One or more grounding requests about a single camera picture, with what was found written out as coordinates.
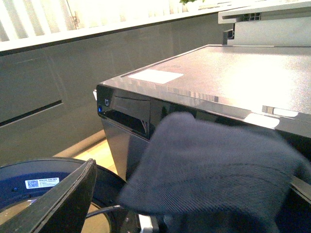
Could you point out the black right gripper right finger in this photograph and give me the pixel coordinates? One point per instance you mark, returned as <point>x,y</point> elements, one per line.
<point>300,191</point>

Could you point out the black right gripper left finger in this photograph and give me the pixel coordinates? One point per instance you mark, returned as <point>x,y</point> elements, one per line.
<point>62,209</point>

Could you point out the dark navy garment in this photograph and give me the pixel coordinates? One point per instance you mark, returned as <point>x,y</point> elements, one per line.
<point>204,177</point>

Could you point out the grey front-load washing machine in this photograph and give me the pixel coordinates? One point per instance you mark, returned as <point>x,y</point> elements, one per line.
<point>264,89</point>

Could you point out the dark grey washer door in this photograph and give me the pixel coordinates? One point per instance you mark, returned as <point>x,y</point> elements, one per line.
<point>21,184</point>

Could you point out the white rectangular sticker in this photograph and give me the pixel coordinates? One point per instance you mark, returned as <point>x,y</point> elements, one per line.
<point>155,76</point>

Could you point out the white shelf unit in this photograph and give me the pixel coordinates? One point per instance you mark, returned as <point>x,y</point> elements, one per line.
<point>269,23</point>

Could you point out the white window radiator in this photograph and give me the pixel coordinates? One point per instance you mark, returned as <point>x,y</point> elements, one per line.
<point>25,19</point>

